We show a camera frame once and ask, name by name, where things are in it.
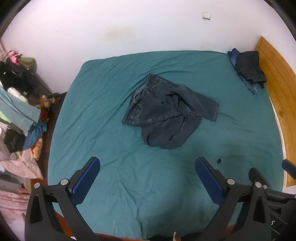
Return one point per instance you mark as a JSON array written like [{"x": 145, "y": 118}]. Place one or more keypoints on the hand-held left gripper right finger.
[{"x": 207, "y": 178}]

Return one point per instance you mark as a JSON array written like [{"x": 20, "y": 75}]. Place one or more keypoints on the pale pink cloth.
[{"x": 20, "y": 164}]

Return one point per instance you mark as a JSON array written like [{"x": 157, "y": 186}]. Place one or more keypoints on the brown plush toy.
[{"x": 37, "y": 148}]

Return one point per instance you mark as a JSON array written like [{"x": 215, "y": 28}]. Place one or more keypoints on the dark blue jeans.
[{"x": 161, "y": 111}]

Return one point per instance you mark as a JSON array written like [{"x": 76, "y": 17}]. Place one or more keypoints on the black fuzzy garment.
[{"x": 15, "y": 140}]

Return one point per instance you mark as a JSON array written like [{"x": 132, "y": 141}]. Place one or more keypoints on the white cloth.
[{"x": 17, "y": 93}]

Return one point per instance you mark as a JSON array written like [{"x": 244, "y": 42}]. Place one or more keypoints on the bed with teal sheet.
[{"x": 104, "y": 115}]

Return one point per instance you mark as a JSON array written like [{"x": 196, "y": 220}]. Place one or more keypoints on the pink floral curtain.
[{"x": 11, "y": 199}]

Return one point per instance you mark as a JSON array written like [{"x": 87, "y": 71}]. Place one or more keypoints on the colourful stuffed toy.
[{"x": 46, "y": 104}]

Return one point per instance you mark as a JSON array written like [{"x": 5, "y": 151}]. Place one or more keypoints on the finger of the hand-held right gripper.
[
  {"x": 288, "y": 166},
  {"x": 255, "y": 175}
]

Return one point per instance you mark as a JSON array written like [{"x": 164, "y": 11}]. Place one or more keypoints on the folded dark jeans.
[{"x": 248, "y": 64}]

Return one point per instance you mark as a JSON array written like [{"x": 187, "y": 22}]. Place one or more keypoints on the folded blue jeans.
[{"x": 232, "y": 56}]

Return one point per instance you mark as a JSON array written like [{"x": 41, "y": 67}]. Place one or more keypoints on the wooden headboard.
[{"x": 277, "y": 76}]

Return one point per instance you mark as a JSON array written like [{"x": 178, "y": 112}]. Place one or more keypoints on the black clothes pile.
[{"x": 16, "y": 76}]

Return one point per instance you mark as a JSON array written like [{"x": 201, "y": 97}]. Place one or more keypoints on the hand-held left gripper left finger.
[{"x": 86, "y": 178}]

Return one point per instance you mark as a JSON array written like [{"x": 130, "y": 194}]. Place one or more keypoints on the white wall switch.
[{"x": 206, "y": 15}]

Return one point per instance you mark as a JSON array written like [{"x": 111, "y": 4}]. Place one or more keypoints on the blue cloth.
[{"x": 34, "y": 134}]

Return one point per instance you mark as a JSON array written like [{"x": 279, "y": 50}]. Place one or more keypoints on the olive green cloth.
[{"x": 27, "y": 63}]

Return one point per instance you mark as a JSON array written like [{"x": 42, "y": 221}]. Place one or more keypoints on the pink fabric item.
[{"x": 14, "y": 56}]

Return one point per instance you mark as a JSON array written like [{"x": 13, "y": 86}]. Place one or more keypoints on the teal cloth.
[{"x": 18, "y": 109}]

